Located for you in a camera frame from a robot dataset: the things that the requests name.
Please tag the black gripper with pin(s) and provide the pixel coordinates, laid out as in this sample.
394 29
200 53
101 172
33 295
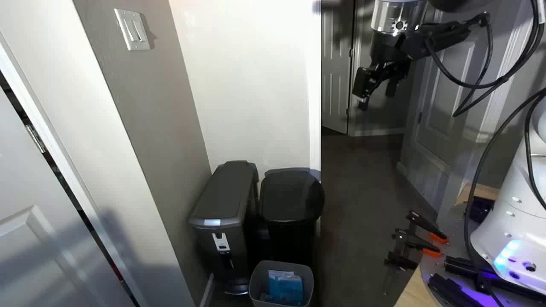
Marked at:
391 53

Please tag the black trash can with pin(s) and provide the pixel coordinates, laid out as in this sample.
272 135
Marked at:
290 196

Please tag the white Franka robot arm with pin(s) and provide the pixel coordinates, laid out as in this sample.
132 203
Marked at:
517 227

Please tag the black round bin body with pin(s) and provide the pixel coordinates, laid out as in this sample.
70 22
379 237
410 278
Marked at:
287 241

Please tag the grey rectangular step bin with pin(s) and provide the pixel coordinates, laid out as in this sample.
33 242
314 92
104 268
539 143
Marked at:
224 198

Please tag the white hallway door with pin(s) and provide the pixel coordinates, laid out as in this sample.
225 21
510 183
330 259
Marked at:
336 68

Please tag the blue item in wastebasket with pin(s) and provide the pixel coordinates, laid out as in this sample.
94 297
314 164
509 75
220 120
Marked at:
284 287

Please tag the small grey wastebasket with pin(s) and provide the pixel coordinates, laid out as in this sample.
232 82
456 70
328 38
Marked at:
256 287

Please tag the white door with black edge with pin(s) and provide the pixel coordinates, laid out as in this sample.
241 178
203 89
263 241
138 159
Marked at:
34 239

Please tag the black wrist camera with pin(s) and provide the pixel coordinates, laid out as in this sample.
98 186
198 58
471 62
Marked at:
437 38

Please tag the black robot mounting frame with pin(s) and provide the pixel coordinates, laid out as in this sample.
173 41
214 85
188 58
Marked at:
454 287

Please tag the white light switch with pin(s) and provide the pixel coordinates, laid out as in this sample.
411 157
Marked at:
132 29

